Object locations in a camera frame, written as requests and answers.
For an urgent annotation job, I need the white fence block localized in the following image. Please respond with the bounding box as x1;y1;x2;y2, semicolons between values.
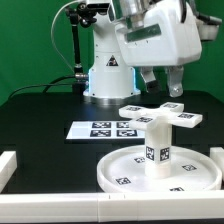
0;151;17;193
210;147;224;180

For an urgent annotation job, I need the grey curved cable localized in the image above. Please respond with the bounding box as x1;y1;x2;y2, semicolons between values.
50;0;81;75

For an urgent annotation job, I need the white round table top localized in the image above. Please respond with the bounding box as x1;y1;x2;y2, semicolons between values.
97;145;222;193

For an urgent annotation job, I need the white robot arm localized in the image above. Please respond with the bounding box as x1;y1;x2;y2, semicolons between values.
84;0;202;104

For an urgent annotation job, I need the white front fence bar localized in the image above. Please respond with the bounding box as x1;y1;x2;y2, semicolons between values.
0;190;224;223

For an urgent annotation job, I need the white left fence block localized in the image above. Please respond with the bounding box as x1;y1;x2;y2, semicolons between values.
0;151;17;193

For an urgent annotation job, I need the white right fence block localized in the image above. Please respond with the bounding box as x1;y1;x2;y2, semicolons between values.
210;147;224;180

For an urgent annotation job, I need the white cross-shaped table base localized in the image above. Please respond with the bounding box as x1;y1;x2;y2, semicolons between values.
119;102;203;131

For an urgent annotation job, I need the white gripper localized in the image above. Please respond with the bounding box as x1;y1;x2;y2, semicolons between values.
115;0;202;97

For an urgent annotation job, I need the white marker sheet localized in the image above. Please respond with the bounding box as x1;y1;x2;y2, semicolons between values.
66;121;144;140

